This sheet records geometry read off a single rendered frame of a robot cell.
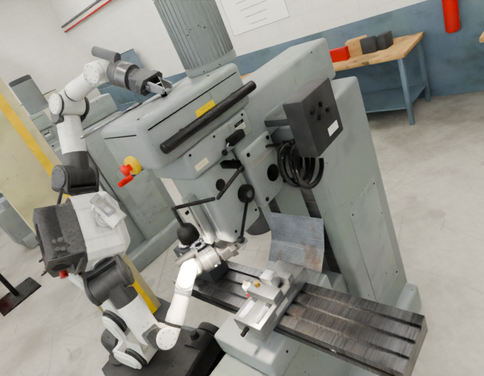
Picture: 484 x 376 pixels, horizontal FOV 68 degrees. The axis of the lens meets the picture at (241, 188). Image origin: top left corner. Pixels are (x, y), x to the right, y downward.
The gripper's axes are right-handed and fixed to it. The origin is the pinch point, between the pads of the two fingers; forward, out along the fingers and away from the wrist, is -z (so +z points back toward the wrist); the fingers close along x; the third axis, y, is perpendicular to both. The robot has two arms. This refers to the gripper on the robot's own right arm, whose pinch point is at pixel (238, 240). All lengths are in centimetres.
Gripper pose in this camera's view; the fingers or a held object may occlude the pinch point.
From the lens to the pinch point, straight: 150.4
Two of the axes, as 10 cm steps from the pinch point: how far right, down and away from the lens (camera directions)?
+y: 3.6, 8.2, 4.4
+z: -8.4, 4.9, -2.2
